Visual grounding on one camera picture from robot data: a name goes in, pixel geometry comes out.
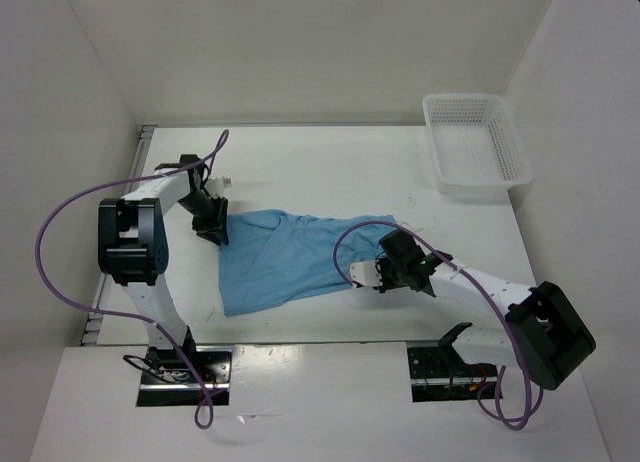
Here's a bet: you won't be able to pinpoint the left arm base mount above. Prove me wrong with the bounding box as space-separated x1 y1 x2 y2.
124 345 233 407

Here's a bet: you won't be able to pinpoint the white plastic basket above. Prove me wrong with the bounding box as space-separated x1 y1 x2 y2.
422 93 533 198

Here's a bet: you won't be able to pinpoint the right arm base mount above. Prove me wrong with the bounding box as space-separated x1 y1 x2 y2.
406 341 498 403

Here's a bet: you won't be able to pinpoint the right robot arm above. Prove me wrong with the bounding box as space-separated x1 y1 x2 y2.
377 230 596 390

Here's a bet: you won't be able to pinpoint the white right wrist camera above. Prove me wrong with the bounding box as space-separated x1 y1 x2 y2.
349 260 382 288

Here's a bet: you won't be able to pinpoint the light blue shorts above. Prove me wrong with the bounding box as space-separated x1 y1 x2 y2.
218 209 396 317

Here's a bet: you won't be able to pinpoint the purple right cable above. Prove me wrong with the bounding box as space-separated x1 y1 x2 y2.
332 220 545 429

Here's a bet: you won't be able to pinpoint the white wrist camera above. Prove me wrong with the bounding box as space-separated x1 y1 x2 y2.
349 260 382 288
205 177 232 198

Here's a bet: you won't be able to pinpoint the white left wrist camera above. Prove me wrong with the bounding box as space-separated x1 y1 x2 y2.
205 177 232 198

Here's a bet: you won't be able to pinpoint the aluminium table edge rail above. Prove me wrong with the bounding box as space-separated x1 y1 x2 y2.
80 125 156 346

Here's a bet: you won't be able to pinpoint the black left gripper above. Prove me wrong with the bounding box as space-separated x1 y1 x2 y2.
176 192 229 246

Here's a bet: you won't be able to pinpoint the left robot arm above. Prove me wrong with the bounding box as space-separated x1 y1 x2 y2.
98 154 231 382

